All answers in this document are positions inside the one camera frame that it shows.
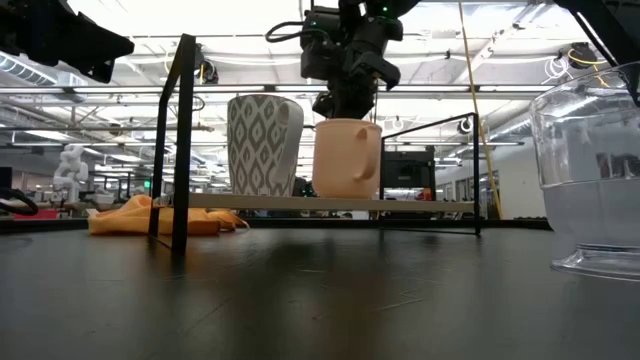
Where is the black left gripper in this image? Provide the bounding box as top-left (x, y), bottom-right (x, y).
top-left (0, 0), bottom-right (136, 84)

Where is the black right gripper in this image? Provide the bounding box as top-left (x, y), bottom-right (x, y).
top-left (299, 0), bottom-right (421, 121)

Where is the peach plastic mug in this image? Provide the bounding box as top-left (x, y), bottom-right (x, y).
top-left (311, 118), bottom-right (384, 201)

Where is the white grey patterned mug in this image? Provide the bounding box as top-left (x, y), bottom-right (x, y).
top-left (226, 93), bottom-right (305, 198)

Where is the clear glass cup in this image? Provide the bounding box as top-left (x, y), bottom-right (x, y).
top-left (528, 62), bottom-right (640, 282)

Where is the black box machine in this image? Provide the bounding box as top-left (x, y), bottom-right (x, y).
top-left (382, 149), bottom-right (437, 191)

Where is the orange cloth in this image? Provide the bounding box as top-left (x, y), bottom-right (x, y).
top-left (88, 194), bottom-right (250, 237)

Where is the red box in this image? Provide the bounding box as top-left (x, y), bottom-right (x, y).
top-left (17, 208), bottom-right (59, 221)

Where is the silver ceiling air duct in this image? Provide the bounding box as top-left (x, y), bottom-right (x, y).
top-left (0, 52), bottom-right (89, 104)

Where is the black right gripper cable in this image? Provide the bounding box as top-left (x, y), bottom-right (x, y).
top-left (264, 20), bottom-right (331, 45)

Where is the black ceiling cable reel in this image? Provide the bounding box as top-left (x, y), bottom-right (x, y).
top-left (567, 42), bottom-right (599, 71)
top-left (197, 43), bottom-right (220, 85)

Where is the black aluminium table frame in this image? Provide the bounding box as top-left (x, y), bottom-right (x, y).
top-left (0, 217), bottom-right (554, 235)

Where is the wooden shelf black metal frame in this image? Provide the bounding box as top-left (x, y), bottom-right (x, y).
top-left (148, 33), bottom-right (483, 257)

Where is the yellow cable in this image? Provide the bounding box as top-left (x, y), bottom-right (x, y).
top-left (457, 0), bottom-right (504, 221)

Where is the black cable loop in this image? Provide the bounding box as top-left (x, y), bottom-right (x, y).
top-left (0, 187), bottom-right (40, 218)

